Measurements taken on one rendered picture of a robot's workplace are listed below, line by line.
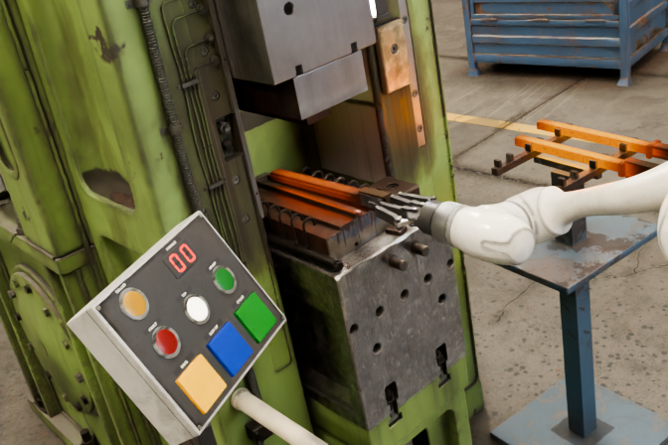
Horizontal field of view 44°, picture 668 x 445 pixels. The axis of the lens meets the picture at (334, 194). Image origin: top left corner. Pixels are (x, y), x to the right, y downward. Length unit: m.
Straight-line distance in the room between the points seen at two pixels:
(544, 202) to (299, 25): 0.62
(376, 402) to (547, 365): 1.06
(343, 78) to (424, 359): 0.77
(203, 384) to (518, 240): 0.64
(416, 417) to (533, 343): 0.98
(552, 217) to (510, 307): 1.63
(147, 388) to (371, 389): 0.76
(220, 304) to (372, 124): 0.80
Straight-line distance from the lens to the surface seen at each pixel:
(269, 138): 2.32
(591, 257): 2.25
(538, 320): 3.22
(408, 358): 2.10
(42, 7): 2.00
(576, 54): 5.62
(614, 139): 2.25
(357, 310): 1.91
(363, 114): 2.16
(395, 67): 2.10
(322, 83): 1.78
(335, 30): 1.79
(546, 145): 2.24
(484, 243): 1.62
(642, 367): 3.00
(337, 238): 1.89
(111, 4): 1.65
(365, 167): 2.24
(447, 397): 2.30
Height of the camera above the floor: 1.84
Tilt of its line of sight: 24 degrees down
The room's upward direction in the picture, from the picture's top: 11 degrees counter-clockwise
